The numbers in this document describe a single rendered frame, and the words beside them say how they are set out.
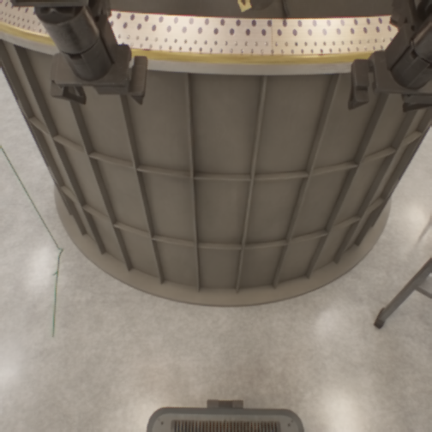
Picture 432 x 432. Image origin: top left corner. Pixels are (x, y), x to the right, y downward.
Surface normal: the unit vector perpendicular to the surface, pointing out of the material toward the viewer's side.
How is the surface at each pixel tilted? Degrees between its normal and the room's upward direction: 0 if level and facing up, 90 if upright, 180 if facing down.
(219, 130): 90
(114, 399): 0
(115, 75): 30
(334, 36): 43
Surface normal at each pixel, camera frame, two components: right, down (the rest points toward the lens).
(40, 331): 0.01, -0.66
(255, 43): 0.02, 0.03
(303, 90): 0.15, 0.74
